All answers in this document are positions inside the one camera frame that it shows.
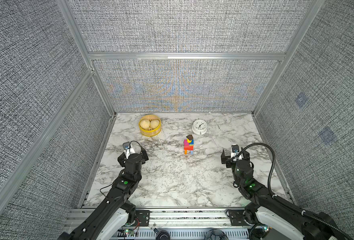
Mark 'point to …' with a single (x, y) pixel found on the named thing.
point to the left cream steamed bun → (144, 124)
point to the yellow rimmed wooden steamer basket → (150, 125)
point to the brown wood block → (190, 137)
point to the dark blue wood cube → (192, 142)
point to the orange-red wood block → (188, 147)
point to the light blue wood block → (192, 152)
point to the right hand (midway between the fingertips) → (233, 149)
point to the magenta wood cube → (185, 143)
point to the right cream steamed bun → (154, 123)
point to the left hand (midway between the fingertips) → (134, 149)
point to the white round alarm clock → (199, 127)
